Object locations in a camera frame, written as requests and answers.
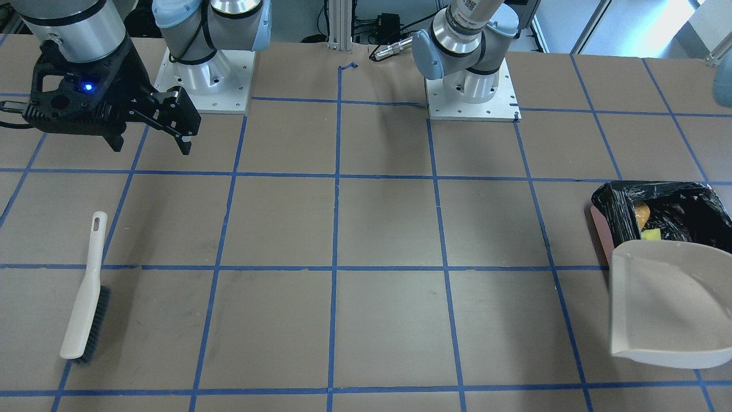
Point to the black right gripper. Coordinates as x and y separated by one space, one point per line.
127 80

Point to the beige hand brush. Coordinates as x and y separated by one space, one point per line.
84 327

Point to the beige plastic dustpan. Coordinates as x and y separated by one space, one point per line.
670 304

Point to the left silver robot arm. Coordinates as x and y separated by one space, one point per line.
465 46

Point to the black lined trash bin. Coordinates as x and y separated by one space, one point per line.
694 223

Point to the yellow potato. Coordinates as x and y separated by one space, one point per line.
642 214

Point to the green yellow sponge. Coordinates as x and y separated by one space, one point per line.
651 234

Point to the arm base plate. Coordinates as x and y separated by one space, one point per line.
220 86
466 96

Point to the aluminium frame post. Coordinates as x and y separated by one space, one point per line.
340 25

